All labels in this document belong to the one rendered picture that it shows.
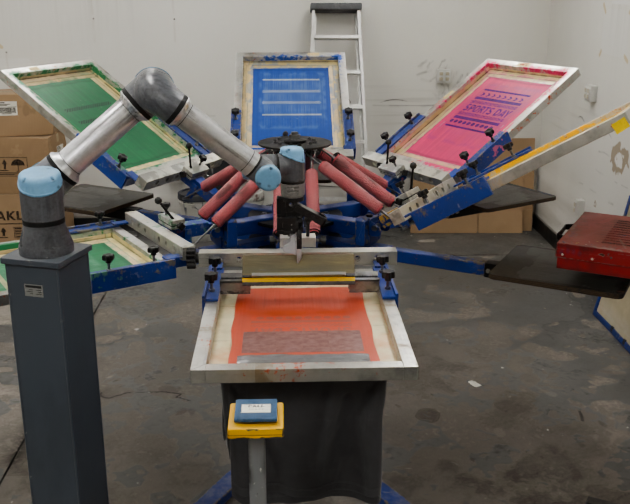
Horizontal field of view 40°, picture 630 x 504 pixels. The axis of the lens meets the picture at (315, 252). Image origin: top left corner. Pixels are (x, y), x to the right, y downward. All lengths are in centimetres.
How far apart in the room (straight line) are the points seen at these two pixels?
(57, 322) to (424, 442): 193
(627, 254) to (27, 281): 184
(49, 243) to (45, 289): 13
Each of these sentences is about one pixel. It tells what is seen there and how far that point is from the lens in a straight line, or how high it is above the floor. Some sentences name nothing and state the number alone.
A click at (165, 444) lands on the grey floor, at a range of 391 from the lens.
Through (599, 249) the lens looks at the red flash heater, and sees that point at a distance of 295.
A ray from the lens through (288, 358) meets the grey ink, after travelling 235.
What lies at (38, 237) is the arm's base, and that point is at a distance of 249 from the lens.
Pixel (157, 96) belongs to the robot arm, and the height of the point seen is 163.
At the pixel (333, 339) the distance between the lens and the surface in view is 248.
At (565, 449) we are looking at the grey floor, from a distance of 397.
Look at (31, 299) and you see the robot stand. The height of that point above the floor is 108.
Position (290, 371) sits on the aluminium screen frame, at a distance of 222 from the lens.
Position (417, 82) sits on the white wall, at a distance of 686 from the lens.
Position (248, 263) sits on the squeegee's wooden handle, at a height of 108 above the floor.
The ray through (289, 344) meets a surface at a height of 96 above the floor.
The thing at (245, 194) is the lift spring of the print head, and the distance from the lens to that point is 334.
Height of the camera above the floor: 194
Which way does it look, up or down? 18 degrees down
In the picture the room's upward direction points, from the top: straight up
